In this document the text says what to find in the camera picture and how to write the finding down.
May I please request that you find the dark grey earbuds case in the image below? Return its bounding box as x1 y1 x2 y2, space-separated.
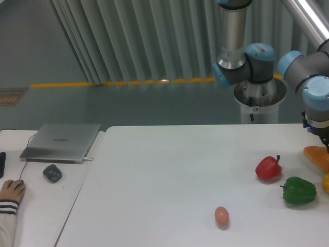
43 164 62 183

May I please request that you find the white striped sleeve forearm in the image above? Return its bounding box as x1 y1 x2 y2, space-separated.
1 200 19 246

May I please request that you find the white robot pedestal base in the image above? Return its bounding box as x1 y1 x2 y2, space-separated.
233 78 286 124

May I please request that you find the red bell pepper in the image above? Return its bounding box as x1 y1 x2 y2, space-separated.
255 155 282 180

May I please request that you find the yellow bell pepper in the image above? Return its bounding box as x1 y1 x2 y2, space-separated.
321 173 329 194

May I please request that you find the brown egg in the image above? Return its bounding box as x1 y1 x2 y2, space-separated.
214 206 230 226

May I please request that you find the green bell pepper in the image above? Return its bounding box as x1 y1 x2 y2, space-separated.
280 177 317 205

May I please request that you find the orange triangular bread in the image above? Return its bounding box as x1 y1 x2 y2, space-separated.
303 146 328 173

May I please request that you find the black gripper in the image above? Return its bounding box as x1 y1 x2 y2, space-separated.
301 111 328 149

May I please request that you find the silver closed laptop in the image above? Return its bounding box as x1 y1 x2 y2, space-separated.
20 123 101 164

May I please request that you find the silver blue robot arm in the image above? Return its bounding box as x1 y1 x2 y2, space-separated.
212 1 328 147

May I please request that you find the grey mouse cable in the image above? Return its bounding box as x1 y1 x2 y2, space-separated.
19 130 39 182

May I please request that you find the black phone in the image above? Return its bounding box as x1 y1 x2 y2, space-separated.
0 152 6 178

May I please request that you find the person's bare hand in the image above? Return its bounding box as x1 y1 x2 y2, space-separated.
0 180 26 204

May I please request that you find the black base cable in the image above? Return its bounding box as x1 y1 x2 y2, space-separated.
248 96 255 125

